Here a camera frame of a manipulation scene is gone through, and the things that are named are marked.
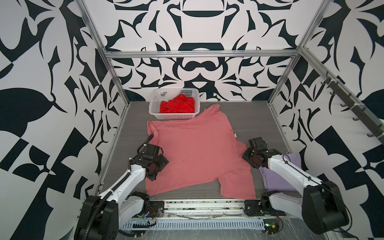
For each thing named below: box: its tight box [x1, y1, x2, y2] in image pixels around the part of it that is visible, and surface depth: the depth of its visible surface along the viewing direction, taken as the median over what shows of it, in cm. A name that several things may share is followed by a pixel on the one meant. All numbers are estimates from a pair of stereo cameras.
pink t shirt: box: [146, 104, 257, 200], surface depth 96 cm
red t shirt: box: [160, 94, 195, 113], surface depth 114 cm
